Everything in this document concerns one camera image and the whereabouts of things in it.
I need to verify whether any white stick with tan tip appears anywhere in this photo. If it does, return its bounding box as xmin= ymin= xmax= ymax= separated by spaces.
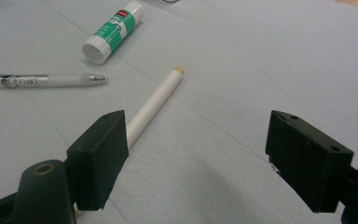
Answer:
xmin=125 ymin=65 xmax=186 ymax=149

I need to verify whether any white table mat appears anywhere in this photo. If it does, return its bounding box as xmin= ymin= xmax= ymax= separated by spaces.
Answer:
xmin=0 ymin=0 xmax=358 ymax=224

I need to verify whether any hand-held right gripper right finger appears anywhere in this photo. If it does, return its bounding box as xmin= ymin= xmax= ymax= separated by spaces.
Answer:
xmin=265 ymin=110 xmax=354 ymax=214

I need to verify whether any green and white glue stick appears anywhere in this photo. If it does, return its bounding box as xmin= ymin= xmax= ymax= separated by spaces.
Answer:
xmin=81 ymin=0 xmax=145 ymax=65

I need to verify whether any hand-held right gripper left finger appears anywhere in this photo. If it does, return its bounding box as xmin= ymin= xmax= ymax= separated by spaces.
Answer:
xmin=66 ymin=110 xmax=130 ymax=212

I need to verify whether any clear ballpoint pen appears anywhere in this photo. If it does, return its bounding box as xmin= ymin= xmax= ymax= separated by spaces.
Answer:
xmin=0 ymin=73 xmax=109 ymax=90

